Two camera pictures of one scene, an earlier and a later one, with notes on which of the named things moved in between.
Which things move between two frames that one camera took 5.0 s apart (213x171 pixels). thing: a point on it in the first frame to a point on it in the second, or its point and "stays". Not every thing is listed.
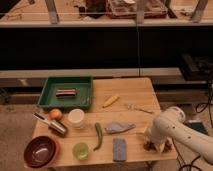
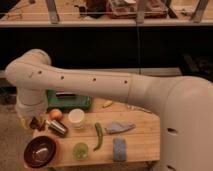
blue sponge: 119,149 stays
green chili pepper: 99,136 stays
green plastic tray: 66,93 stays
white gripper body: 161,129 to 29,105
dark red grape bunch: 150,146 to 34,124
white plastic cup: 76,118 stays
